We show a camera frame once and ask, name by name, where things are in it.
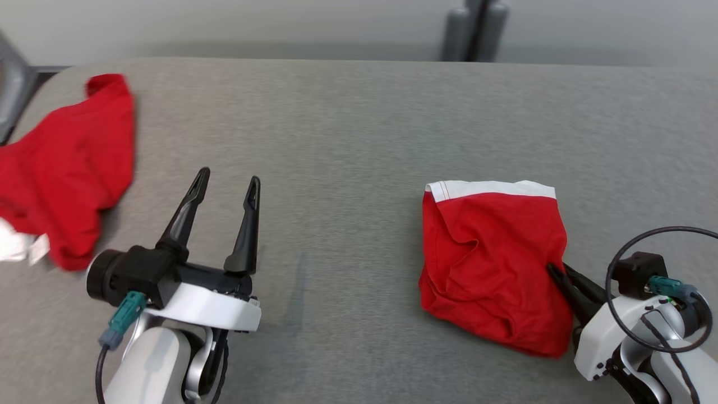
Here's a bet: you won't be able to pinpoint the grey partition post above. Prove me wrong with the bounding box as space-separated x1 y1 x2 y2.
464 0 489 62

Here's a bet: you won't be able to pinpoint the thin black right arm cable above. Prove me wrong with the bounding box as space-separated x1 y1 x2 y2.
641 311 702 404

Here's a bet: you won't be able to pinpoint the grey cylindrical post foot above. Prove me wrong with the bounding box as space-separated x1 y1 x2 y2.
441 7 472 62
477 2 510 62

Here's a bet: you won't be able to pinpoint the red shorts with white stripe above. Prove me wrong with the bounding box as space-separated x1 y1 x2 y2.
419 180 574 359

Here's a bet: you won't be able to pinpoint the left camera cable teal plug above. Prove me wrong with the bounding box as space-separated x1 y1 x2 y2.
95 291 148 404

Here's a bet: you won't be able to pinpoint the grey tubular metal frame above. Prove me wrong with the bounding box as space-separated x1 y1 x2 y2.
0 31 39 145

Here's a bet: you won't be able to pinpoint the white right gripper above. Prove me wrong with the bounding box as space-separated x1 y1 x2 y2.
547 263 664 382

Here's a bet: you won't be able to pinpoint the red jersey with white sleeves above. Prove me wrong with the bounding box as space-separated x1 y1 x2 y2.
0 73 136 272

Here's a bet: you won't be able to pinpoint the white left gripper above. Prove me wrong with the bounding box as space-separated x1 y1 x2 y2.
149 167 263 332

